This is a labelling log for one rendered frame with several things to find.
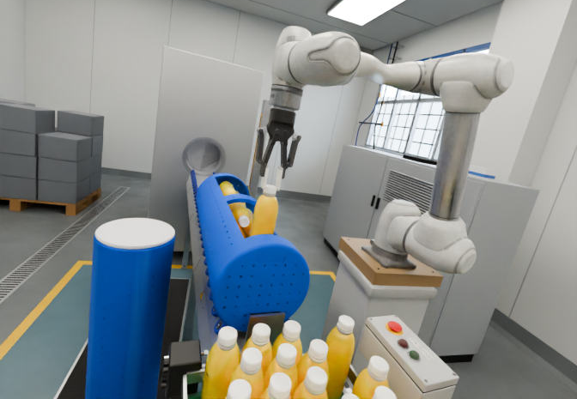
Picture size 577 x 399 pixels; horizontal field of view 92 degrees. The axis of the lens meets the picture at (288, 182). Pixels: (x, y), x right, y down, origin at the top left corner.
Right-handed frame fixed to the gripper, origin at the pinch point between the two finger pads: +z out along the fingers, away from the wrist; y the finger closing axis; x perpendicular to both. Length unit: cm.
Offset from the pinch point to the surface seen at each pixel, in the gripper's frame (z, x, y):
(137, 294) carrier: 55, -25, 35
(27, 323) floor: 138, -122, 105
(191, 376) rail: 42, 25, 19
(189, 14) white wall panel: -172, -504, 28
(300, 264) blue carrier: 22.1, 11.8, -9.3
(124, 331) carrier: 70, -25, 39
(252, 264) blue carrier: 21.8, 11.8, 5.4
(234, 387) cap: 28, 41, 14
